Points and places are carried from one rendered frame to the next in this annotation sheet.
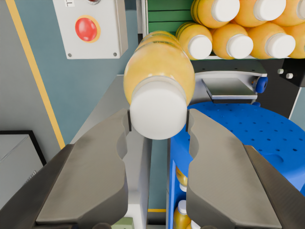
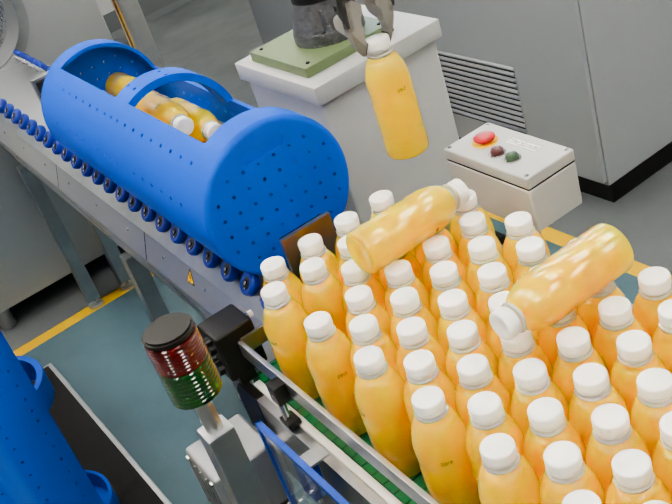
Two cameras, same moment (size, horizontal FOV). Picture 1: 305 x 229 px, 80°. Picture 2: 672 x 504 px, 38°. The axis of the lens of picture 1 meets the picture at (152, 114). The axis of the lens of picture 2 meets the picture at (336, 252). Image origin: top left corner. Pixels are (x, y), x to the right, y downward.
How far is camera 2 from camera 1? 142 cm
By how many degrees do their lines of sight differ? 32
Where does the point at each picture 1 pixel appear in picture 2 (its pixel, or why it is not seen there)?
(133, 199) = (323, 90)
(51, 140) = not seen: hidden behind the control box
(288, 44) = (306, 243)
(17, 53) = not seen: outside the picture
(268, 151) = (251, 164)
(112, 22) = (469, 155)
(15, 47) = not seen: outside the picture
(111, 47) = (456, 147)
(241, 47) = (346, 217)
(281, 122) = (232, 239)
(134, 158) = (351, 158)
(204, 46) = (378, 198)
